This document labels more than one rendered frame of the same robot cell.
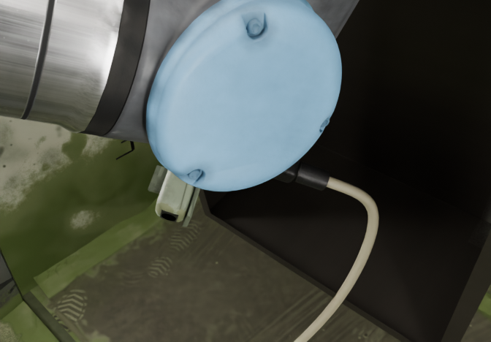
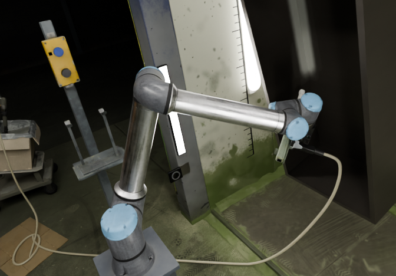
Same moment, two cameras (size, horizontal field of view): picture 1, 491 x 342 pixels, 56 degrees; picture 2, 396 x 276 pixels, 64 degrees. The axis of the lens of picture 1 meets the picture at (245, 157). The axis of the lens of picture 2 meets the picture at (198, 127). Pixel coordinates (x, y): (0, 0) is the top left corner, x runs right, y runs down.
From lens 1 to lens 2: 1.06 m
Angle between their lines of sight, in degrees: 21
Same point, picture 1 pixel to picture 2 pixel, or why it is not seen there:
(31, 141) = (220, 148)
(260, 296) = (310, 217)
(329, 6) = (313, 113)
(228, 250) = (294, 199)
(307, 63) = (303, 125)
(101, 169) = (241, 161)
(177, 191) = (281, 154)
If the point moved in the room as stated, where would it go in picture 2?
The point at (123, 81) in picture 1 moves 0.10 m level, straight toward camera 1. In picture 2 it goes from (284, 127) to (291, 140)
